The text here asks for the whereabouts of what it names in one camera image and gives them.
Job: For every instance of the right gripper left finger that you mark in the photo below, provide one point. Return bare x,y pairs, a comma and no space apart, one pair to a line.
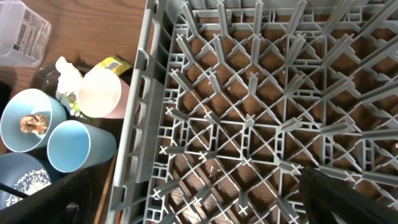
65,201

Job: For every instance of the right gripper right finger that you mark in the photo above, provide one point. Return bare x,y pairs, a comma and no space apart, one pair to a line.
325,199

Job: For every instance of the pile of white rice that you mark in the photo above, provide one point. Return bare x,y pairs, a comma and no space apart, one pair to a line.
28,182

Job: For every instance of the dark blue plate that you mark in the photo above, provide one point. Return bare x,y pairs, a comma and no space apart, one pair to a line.
17,163

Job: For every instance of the brown food scrap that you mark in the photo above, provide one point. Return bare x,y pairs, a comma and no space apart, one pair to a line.
34,123

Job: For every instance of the light blue bowl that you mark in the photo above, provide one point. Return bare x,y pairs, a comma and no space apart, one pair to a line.
27,102

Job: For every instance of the white tissue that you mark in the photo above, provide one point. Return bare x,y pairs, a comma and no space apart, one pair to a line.
68,82

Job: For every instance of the yellow green snack wrapper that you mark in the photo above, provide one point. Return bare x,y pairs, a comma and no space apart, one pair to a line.
115,64

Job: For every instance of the grey dishwasher rack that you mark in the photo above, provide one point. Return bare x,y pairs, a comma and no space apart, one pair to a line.
230,100

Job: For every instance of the right wooden chopstick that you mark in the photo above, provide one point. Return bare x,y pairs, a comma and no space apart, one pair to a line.
105,190

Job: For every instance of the orange carrot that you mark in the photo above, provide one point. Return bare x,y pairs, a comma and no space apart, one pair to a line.
119,217

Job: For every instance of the light blue cup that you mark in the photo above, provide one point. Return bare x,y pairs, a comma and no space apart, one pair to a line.
74,145

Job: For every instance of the pink cup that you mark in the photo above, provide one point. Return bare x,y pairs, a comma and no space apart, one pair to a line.
103,94

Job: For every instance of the clear plastic bin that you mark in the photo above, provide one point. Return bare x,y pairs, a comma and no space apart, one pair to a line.
24,35

